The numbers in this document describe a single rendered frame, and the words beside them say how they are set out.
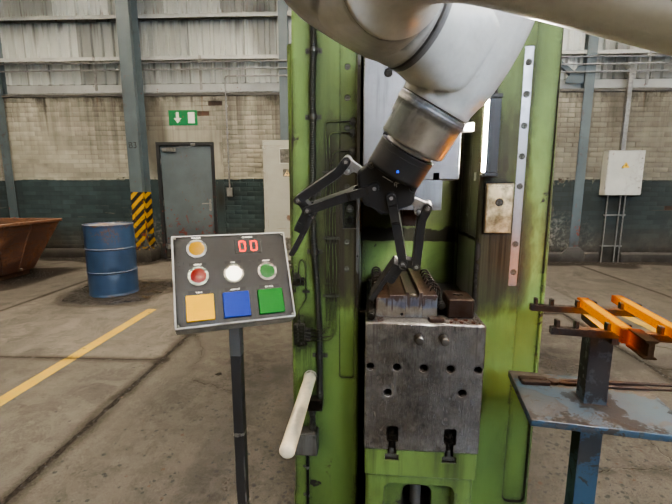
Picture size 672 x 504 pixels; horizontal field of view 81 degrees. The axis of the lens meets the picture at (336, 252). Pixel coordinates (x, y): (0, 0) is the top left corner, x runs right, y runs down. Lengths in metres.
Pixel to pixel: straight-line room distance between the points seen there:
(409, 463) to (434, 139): 1.23
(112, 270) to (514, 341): 4.79
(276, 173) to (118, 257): 2.75
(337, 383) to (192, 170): 6.61
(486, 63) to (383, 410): 1.16
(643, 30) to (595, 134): 8.11
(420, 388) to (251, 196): 6.41
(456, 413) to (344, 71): 1.20
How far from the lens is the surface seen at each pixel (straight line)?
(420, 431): 1.47
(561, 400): 1.41
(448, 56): 0.46
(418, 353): 1.34
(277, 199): 6.74
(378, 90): 1.31
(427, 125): 0.49
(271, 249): 1.26
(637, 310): 1.43
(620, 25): 0.30
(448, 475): 1.58
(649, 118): 8.90
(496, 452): 1.81
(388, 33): 0.39
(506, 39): 0.49
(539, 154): 1.54
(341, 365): 1.58
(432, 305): 1.35
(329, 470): 1.82
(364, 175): 0.53
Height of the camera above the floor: 1.34
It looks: 9 degrees down
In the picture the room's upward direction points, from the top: straight up
